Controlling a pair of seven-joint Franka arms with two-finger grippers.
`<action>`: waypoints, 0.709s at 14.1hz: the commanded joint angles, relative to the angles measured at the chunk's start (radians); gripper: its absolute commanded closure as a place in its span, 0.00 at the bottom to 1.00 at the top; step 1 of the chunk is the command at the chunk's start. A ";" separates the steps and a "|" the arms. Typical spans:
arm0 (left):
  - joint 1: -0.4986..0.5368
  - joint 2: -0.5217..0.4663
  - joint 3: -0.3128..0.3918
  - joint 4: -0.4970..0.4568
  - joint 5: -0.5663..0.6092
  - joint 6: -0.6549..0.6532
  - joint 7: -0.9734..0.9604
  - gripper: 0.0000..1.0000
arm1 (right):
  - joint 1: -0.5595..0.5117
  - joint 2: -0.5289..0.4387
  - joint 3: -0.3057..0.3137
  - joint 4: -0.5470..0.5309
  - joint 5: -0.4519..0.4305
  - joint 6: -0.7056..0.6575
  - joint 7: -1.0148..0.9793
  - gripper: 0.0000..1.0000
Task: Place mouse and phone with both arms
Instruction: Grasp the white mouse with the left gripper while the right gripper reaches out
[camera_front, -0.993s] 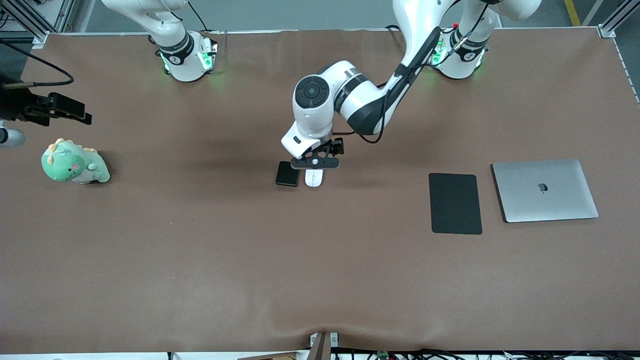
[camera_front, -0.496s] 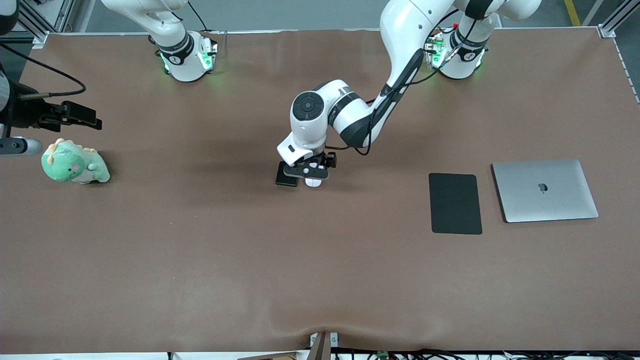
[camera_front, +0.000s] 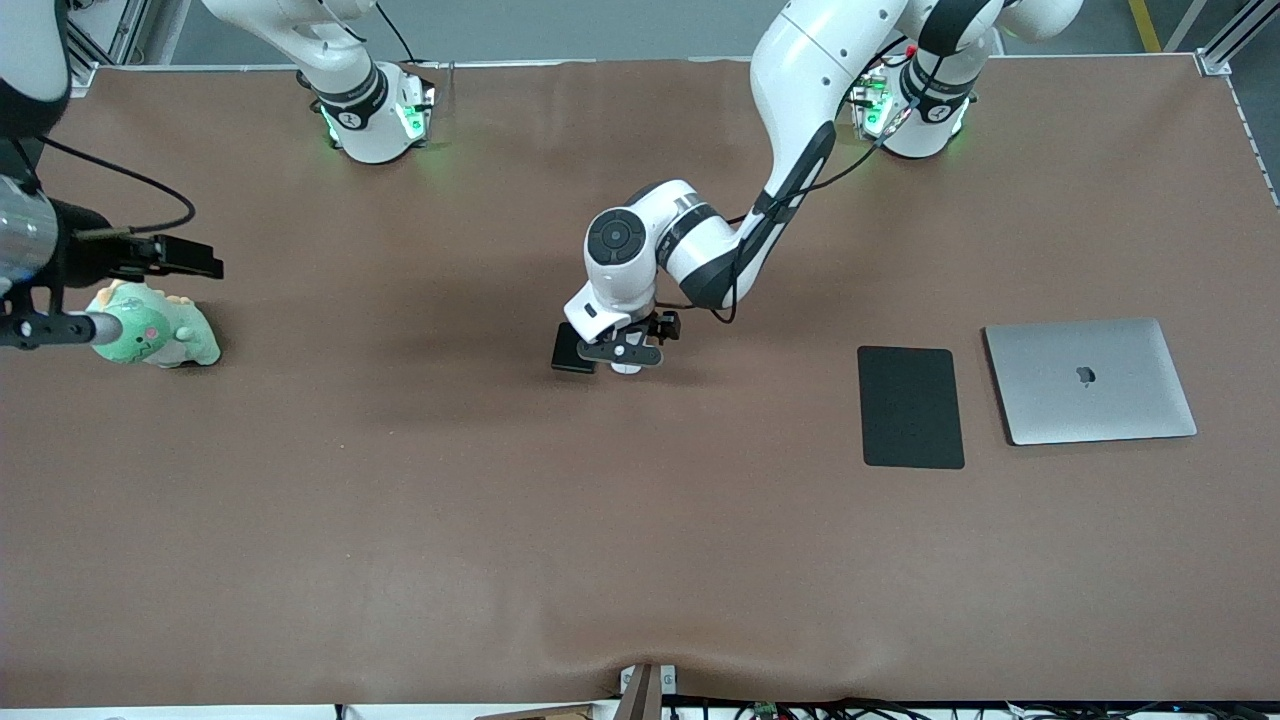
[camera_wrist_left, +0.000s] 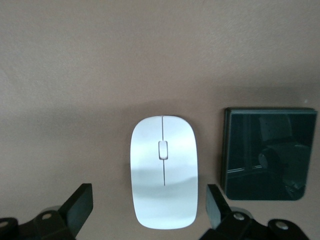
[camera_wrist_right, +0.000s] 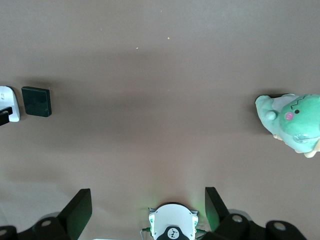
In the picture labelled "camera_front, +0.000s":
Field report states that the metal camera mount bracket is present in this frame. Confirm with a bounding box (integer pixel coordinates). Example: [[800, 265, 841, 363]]
[[617, 662, 679, 720]]

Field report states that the green dinosaur plush toy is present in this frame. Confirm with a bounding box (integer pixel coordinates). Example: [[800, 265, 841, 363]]
[[88, 280, 222, 369]]

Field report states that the black mouse pad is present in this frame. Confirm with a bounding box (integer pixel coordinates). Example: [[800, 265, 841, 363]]
[[857, 345, 967, 470]]

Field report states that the black right arm base cable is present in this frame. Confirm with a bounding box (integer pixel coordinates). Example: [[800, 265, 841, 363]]
[[375, 0, 417, 66]]

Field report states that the silver laptop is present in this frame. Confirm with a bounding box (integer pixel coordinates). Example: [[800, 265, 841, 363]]
[[982, 317, 1199, 447]]

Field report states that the brown table cloth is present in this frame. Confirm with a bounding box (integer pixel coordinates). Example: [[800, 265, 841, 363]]
[[0, 55, 1280, 709]]

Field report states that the aluminium frame post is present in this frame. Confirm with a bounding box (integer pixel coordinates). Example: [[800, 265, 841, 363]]
[[68, 0, 151, 91], [1195, 0, 1280, 76]]

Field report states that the black left camera cable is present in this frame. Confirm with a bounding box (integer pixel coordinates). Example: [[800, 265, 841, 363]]
[[650, 100, 901, 343]]

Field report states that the black right camera cable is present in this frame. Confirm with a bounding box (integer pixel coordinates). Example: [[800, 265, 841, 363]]
[[35, 135, 197, 241]]

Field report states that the black camera cable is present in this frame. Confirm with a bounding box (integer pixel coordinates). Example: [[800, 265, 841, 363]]
[[35, 135, 197, 241], [650, 100, 901, 343]]

